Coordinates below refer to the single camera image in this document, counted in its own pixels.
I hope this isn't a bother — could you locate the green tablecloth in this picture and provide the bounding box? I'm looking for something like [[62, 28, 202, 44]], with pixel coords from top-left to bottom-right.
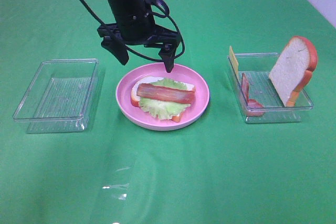
[[1, 0, 335, 223]]

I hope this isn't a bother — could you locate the left clear plastic tray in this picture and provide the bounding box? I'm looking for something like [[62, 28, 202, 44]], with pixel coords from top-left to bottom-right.
[[13, 59, 99, 134]]

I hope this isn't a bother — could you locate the toast bread slice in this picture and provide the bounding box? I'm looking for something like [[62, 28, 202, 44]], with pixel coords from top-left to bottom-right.
[[269, 36, 318, 107], [130, 75, 196, 123]]

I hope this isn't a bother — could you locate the right clear plastic tray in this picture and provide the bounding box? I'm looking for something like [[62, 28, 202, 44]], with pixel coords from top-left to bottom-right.
[[227, 52, 313, 124]]

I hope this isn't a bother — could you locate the pink round plate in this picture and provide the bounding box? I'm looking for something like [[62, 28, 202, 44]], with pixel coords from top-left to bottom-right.
[[115, 63, 210, 131]]

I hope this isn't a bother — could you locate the yellow cheese slice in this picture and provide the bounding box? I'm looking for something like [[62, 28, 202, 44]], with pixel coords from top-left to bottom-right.
[[228, 46, 239, 81]]

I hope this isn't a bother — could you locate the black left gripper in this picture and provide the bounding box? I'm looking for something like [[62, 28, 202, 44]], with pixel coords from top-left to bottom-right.
[[98, 0, 181, 73]]

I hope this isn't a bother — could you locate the clear plastic tray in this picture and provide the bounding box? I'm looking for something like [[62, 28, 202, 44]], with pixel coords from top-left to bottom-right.
[[227, 52, 313, 124], [13, 59, 99, 134]]

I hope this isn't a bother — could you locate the red bacon strip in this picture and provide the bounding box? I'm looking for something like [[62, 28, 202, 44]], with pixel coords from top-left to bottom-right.
[[241, 73, 264, 116]]

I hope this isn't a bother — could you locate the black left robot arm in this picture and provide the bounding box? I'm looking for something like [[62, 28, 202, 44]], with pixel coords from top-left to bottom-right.
[[79, 0, 184, 73]]

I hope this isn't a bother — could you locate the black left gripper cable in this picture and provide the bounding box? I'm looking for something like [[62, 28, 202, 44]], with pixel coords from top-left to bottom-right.
[[67, 0, 185, 62]]

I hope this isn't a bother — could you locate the clear tape strip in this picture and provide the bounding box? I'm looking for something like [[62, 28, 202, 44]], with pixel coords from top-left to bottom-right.
[[101, 153, 136, 201]]

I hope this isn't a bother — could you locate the brown bacon strip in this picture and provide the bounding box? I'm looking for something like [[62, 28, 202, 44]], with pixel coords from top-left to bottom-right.
[[136, 83, 195, 104]]

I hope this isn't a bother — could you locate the green lettuce leaf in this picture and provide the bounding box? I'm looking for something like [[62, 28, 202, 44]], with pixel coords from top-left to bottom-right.
[[138, 78, 194, 121]]

